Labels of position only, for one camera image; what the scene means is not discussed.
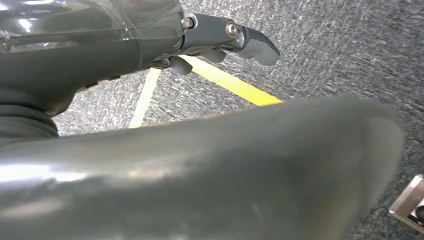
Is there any pale floor tape strip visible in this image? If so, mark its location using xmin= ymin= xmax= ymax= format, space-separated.
xmin=128 ymin=67 xmax=162 ymax=129

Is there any yellow floor tape strip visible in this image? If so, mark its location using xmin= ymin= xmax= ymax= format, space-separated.
xmin=180 ymin=54 xmax=285 ymax=108

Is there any grey robot body shell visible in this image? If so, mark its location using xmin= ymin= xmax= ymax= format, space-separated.
xmin=0 ymin=97 xmax=407 ymax=240

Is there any silver metal bracket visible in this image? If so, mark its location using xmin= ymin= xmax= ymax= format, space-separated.
xmin=389 ymin=174 xmax=424 ymax=234

